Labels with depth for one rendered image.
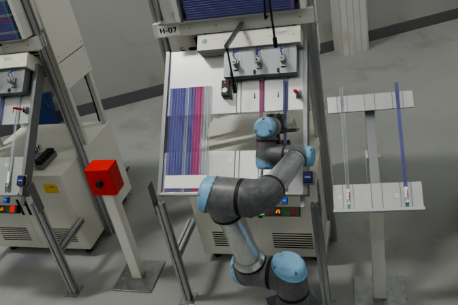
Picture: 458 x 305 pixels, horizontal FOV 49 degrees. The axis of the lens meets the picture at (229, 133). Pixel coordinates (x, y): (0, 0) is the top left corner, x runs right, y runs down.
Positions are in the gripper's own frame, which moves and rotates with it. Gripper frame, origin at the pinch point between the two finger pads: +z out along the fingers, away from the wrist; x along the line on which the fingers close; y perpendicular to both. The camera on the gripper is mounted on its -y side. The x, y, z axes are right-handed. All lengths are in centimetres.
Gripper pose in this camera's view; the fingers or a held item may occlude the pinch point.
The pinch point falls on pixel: (281, 131)
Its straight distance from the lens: 217.5
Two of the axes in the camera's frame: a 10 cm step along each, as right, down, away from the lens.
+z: 2.9, -0.2, 9.6
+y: -0.4, -10.0, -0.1
